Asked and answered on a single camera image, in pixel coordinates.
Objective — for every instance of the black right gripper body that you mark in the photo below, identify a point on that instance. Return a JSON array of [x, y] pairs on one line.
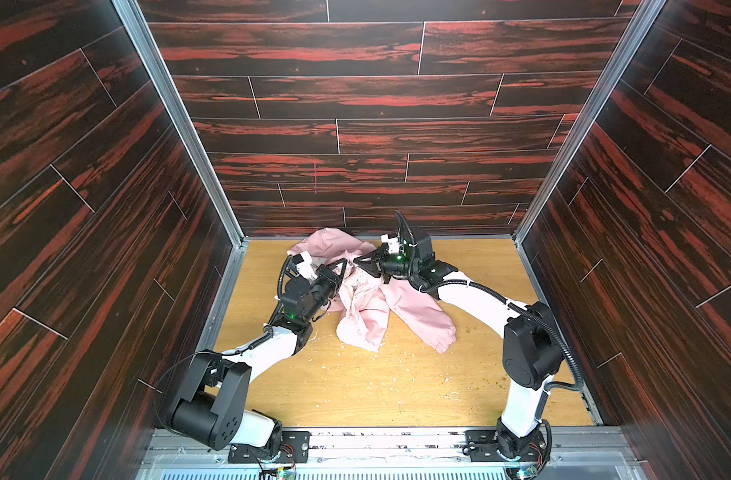
[[376, 261]]

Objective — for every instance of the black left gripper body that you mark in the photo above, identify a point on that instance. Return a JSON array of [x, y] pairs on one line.
[[331, 282]]

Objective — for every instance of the pink zip-up jacket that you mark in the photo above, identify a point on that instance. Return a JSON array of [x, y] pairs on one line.
[[366, 302]]

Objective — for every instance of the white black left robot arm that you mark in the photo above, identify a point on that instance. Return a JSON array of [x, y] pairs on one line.
[[209, 404]]

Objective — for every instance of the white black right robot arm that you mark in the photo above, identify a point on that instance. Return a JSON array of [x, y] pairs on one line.
[[536, 357]]

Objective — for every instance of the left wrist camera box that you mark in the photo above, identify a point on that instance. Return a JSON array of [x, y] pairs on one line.
[[302, 264]]

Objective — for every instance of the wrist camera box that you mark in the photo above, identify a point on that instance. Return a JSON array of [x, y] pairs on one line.
[[302, 264], [393, 245]]

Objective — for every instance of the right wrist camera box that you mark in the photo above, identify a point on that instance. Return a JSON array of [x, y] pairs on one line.
[[393, 245]]

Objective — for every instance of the aluminium frame rail left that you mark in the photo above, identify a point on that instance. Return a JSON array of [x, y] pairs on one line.
[[135, 23]]

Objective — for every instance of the aluminium frame rail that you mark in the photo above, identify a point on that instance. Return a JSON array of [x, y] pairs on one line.
[[135, 23], [608, 246]]

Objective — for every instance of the aluminium frame rail right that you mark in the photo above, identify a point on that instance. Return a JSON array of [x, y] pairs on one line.
[[608, 246]]

